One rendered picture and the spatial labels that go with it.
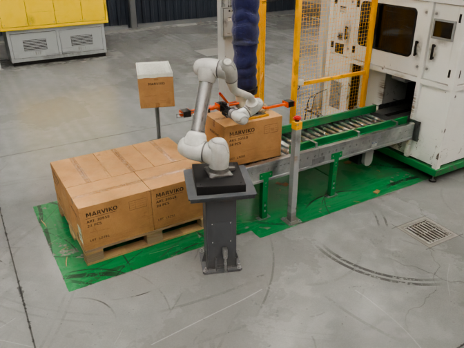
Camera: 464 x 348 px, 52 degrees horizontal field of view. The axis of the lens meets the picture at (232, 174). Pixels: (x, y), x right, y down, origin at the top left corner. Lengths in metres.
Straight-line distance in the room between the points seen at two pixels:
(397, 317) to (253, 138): 1.90
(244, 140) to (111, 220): 1.34
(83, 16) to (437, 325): 9.39
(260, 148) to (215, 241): 1.09
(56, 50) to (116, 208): 7.58
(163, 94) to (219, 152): 2.36
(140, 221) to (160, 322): 0.97
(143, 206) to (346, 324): 1.84
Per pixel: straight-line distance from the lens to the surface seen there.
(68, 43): 11.25
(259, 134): 4.35
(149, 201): 4.05
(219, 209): 3.62
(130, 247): 4.25
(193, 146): 3.52
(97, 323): 3.62
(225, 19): 5.16
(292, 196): 4.41
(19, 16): 10.97
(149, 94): 5.68
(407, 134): 5.54
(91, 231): 4.00
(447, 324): 3.78
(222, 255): 3.86
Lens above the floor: 2.42
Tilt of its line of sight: 27 degrees down
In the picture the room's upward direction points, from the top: straight up
